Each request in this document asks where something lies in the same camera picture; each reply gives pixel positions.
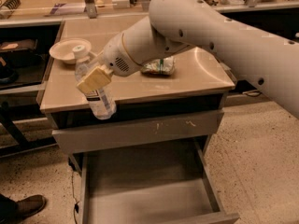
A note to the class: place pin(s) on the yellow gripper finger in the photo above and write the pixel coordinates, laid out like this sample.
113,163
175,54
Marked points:
97,78

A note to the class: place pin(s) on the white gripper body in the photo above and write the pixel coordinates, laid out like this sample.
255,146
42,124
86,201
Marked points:
116,57

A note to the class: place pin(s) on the clear plastic tea bottle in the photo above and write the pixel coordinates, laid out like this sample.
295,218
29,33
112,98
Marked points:
100,101

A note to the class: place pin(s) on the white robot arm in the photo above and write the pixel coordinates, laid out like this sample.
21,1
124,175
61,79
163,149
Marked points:
268,62

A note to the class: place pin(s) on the grey top drawer front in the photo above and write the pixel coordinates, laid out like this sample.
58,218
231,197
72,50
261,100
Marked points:
137,132

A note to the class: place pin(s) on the grey drawer cabinet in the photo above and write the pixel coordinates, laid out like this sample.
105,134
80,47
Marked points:
198,84

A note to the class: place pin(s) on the open grey middle drawer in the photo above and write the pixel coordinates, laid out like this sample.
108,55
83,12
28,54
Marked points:
162,183

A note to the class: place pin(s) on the white paper bowl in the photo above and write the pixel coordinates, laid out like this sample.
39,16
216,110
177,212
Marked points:
69,50

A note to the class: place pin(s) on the crumpled green white snack bag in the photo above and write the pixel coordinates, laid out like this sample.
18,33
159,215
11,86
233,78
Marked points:
165,67

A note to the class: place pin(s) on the white purple paper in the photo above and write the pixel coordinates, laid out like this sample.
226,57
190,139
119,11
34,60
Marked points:
61,9

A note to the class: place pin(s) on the black metal stand leg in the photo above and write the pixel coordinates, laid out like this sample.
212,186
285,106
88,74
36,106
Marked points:
8,116

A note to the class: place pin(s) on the black spiral object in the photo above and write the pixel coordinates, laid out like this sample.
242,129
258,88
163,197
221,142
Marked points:
8,7

